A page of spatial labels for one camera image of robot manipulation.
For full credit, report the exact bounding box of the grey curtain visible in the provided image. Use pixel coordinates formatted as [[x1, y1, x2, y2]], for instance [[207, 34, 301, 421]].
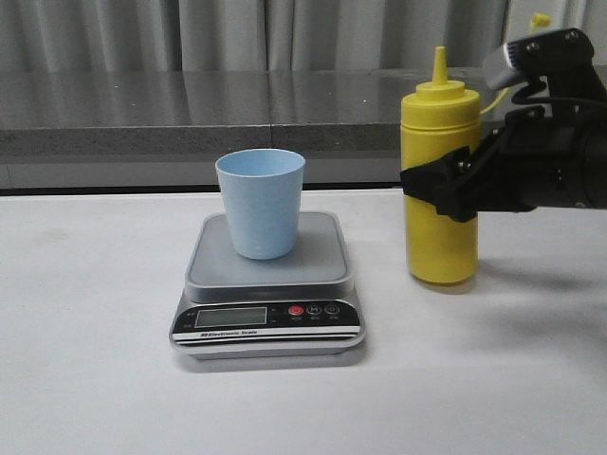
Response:
[[1, 1, 606, 72]]

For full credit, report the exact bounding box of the yellow squeeze bottle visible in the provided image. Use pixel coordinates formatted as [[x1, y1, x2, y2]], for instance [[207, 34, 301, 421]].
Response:
[[400, 45, 508, 285]]

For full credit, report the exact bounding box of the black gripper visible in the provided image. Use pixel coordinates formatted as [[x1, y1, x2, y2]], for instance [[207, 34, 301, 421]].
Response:
[[400, 27, 606, 222]]

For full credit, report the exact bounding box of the light blue plastic cup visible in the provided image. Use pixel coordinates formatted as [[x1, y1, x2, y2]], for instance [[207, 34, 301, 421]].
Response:
[[215, 149, 305, 260]]

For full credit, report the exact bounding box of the silver electronic kitchen scale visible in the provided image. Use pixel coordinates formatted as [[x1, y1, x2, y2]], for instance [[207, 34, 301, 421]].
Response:
[[169, 211, 366, 360]]

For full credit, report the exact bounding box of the grey granite counter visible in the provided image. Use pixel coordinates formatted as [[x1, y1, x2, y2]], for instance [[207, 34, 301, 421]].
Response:
[[0, 65, 607, 191]]

